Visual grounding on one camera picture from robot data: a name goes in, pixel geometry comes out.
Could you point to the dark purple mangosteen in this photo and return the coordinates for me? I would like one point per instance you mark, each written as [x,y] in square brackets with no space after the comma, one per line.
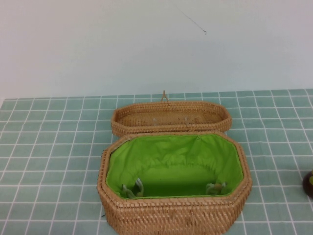
[308,184]

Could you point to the woven rattan basket lid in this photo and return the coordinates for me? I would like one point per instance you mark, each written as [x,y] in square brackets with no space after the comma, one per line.
[171,107]

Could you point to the green fabric basket liner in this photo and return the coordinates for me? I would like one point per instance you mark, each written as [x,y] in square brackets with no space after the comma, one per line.
[171,151]

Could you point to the woven rattan basket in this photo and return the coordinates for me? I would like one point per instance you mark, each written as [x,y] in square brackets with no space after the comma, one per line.
[171,215]

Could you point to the teal checked tablecloth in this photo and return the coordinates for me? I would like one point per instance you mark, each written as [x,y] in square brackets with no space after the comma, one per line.
[49,147]

